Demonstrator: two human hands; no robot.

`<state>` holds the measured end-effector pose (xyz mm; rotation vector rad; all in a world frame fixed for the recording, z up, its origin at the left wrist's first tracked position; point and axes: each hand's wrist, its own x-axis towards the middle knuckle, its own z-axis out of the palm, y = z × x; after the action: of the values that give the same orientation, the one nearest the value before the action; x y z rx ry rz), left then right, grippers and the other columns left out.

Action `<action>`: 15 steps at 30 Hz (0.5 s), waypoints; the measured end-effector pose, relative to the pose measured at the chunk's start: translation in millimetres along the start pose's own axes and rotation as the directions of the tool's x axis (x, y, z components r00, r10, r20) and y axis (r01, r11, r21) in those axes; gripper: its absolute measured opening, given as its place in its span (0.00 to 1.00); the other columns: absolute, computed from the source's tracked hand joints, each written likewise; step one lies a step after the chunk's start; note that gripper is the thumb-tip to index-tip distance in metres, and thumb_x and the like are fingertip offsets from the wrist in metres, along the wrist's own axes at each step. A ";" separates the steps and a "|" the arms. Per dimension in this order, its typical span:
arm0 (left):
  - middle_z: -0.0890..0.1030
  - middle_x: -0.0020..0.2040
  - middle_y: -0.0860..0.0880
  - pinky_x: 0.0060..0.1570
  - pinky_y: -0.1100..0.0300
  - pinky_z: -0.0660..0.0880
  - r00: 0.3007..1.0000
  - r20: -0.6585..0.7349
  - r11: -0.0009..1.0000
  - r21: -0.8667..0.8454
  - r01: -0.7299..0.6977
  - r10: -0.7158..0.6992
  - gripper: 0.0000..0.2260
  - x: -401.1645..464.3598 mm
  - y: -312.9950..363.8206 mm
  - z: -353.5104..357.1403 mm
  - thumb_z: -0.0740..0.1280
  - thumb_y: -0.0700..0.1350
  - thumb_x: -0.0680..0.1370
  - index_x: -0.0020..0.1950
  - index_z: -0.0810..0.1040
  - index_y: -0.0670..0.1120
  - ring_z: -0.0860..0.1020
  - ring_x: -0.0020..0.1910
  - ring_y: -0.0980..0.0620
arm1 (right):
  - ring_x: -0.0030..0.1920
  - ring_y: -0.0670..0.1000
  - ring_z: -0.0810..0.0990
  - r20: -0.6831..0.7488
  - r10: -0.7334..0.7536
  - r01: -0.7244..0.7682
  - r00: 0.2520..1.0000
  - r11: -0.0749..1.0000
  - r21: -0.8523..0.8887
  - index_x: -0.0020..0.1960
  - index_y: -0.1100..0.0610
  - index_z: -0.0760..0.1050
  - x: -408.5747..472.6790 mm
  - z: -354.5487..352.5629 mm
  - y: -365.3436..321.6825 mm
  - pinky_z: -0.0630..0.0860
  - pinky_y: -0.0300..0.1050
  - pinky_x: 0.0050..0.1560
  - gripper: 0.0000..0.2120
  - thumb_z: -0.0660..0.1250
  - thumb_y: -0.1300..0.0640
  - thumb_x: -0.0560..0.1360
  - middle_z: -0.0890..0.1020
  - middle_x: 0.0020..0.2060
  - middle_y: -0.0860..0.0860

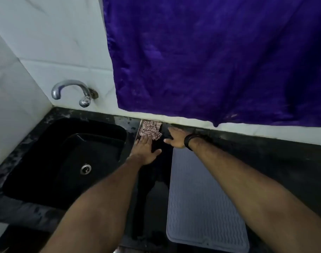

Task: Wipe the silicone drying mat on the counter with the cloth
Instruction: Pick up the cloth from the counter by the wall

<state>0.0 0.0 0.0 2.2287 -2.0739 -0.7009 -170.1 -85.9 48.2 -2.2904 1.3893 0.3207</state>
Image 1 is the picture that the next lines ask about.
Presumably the person's right hand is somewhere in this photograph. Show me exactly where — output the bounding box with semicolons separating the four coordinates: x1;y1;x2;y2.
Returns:
163;126;189;150

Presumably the checkered pink cleaning cloth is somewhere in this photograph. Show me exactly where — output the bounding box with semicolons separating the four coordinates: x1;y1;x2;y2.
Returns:
139;119;163;141

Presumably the black thread wristband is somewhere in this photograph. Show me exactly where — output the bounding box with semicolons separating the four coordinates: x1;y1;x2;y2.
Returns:
183;133;201;151

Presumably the grey ribbed silicone mat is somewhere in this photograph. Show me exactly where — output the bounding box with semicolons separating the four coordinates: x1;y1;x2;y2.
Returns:
166;147;250;253

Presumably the person's left forearm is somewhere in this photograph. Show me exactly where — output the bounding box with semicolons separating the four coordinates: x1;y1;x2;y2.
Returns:
40;155;149;253

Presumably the person's left hand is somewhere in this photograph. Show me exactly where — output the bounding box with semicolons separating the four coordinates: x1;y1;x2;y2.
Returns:
128;135;163;167

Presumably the purple hanging cloth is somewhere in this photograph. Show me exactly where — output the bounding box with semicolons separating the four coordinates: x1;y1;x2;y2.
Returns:
102;0;321;128

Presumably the chrome wall faucet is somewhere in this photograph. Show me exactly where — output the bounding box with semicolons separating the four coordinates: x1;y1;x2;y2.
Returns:
51;79;99;108

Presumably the person's right forearm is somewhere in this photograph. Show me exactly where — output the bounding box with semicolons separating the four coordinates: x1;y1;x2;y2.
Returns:
189;137;321;253

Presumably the black sink basin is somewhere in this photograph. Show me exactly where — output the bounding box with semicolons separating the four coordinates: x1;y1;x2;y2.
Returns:
2;117;128;211

